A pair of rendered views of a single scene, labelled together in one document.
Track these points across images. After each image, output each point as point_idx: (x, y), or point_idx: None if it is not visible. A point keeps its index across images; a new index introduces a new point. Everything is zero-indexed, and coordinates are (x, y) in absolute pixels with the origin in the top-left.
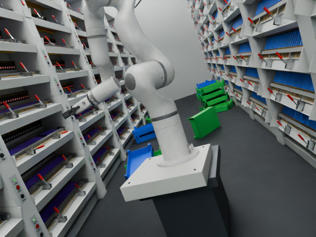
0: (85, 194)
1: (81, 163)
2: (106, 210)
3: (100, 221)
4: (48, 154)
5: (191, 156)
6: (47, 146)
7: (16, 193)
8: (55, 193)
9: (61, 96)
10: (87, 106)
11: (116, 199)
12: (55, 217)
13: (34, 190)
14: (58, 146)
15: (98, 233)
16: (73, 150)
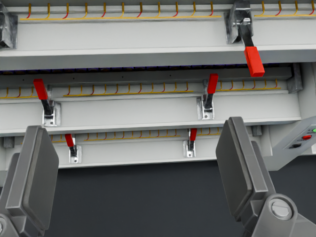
0: (193, 157)
1: (263, 123)
2: (182, 209)
3: (141, 210)
4: (106, 67)
5: None
6: (111, 50)
7: None
8: (70, 132)
9: None
10: None
11: (227, 221)
12: (74, 136)
13: (31, 87)
14: (193, 62)
15: (92, 225)
16: (310, 71)
